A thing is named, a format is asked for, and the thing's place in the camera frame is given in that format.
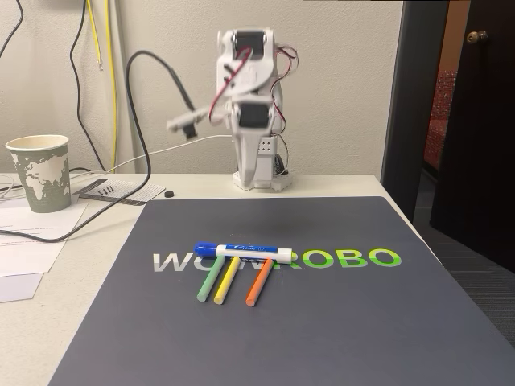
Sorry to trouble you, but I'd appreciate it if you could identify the green chalk stick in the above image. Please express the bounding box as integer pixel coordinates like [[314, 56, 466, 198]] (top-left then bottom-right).
[[196, 257, 226, 304]]

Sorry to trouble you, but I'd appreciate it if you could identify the thin black cable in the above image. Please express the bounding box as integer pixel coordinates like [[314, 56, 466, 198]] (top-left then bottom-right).
[[0, 0, 25, 58]]

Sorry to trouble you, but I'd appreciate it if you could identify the yellow chalk stick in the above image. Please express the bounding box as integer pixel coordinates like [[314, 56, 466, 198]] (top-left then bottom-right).
[[212, 257, 242, 306]]

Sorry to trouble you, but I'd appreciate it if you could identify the black wall cable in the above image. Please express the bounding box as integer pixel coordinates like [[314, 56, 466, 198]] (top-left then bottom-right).
[[69, 0, 108, 174]]

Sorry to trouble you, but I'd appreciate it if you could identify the white cable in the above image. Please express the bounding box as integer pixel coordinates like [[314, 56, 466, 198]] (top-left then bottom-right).
[[106, 133, 235, 175]]

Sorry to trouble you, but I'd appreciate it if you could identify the orange chalk stick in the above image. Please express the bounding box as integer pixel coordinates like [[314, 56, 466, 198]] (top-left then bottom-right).
[[244, 258, 276, 309]]

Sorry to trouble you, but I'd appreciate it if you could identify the dark grey door frame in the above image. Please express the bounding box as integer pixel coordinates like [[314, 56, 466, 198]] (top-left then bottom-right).
[[379, 0, 452, 226]]

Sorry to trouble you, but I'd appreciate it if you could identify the white camera module on bracket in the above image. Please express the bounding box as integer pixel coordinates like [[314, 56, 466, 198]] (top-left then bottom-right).
[[166, 105, 203, 140]]

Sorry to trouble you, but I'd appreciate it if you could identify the long yellow wire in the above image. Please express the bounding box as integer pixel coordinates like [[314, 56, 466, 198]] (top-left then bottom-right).
[[105, 0, 120, 162]]

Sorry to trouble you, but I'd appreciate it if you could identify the white paper sheet red text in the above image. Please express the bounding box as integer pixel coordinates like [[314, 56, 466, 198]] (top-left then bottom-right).
[[0, 197, 90, 279]]

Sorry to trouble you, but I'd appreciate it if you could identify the black camera cable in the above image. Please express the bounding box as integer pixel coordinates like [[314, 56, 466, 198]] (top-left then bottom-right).
[[0, 50, 199, 244]]

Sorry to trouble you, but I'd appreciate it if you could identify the grey striped sheet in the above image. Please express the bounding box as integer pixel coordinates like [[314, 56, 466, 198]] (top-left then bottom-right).
[[71, 178, 167, 207]]

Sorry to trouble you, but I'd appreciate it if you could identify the dark wooden door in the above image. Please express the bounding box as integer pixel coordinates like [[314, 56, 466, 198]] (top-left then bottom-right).
[[428, 0, 515, 275]]

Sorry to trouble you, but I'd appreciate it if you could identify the dark grey printed mat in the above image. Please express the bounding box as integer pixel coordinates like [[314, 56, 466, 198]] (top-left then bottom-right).
[[47, 195, 515, 386]]

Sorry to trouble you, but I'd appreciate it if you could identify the blue whiteboard marker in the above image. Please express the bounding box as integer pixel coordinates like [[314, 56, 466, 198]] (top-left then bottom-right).
[[192, 240, 295, 266]]

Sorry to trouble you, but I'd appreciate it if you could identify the paper cup with world map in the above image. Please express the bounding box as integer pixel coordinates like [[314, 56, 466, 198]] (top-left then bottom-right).
[[4, 134, 72, 214]]

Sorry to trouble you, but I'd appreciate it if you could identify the pale blank paper sheet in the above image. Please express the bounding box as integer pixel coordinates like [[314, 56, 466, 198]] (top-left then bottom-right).
[[0, 272, 47, 305]]

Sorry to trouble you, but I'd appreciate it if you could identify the brass door knob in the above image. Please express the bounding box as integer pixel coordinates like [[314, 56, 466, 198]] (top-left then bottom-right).
[[465, 29, 490, 45]]

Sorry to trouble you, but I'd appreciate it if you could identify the short yellow wire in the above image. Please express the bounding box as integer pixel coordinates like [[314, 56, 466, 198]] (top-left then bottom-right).
[[85, 0, 105, 73]]

